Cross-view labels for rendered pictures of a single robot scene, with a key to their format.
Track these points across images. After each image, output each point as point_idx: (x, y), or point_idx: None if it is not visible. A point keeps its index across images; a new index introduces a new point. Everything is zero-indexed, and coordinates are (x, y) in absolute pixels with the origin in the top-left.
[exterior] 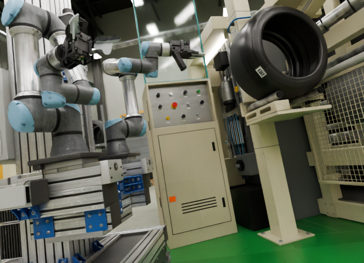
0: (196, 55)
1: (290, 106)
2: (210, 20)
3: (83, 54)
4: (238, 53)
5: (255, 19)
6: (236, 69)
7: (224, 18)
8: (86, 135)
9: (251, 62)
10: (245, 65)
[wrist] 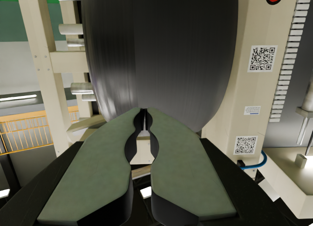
0: (108, 151)
1: None
2: (307, 214)
3: None
4: (145, 62)
5: (106, 119)
6: (183, 15)
7: (278, 188)
8: None
9: (93, 3)
10: (121, 6)
